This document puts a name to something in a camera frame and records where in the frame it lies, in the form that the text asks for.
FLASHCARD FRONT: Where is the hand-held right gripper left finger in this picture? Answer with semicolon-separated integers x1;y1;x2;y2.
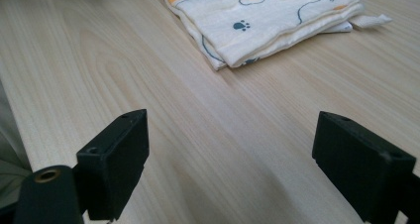
75;108;151;222

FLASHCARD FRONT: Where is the white printed cloth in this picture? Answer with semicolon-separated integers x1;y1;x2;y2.
152;0;393;71

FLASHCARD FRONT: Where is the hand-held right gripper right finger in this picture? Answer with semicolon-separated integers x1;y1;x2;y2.
311;110;417;224

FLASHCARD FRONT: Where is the grey curtain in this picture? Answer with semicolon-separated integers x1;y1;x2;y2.
0;79;34;209

